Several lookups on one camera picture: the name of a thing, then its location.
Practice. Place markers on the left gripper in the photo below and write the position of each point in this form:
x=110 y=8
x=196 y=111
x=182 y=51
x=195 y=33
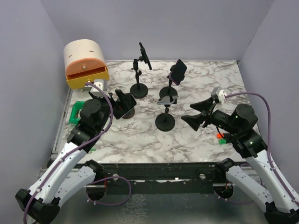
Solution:
x=124 y=103

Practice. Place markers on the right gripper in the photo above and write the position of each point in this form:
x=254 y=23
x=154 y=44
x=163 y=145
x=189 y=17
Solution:
x=207 y=108

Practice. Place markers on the black phone stand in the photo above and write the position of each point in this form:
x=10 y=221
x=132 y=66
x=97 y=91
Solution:
x=165 y=121

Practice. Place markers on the grey black phone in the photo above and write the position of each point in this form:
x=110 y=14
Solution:
x=168 y=100

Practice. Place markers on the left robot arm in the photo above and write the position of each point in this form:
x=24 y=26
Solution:
x=44 y=199

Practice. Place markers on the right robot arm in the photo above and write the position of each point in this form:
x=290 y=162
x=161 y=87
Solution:
x=276 y=198

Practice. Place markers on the back left phone stand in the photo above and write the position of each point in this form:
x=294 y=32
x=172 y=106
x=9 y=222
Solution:
x=138 y=90

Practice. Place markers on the back middle phone stand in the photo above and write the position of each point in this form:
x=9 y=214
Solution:
x=169 y=90

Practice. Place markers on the black phone back left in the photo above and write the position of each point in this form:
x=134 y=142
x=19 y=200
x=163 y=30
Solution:
x=144 y=56

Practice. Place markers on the green plastic bin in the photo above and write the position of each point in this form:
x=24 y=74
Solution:
x=74 y=116

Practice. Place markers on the yellow lower drawer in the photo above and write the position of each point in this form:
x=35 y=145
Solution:
x=78 y=80

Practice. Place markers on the orange upper drawer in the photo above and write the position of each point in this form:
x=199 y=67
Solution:
x=84 y=67

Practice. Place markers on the beige drawer cabinet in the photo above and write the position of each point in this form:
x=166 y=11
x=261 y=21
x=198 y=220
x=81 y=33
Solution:
x=82 y=49

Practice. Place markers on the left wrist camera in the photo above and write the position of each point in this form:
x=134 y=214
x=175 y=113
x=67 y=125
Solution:
x=101 y=83

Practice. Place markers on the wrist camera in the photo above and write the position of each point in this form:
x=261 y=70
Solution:
x=101 y=83
x=218 y=95

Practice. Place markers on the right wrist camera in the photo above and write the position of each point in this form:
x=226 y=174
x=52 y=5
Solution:
x=218 y=95

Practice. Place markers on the black front rail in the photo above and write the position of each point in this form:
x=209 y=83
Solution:
x=158 y=178

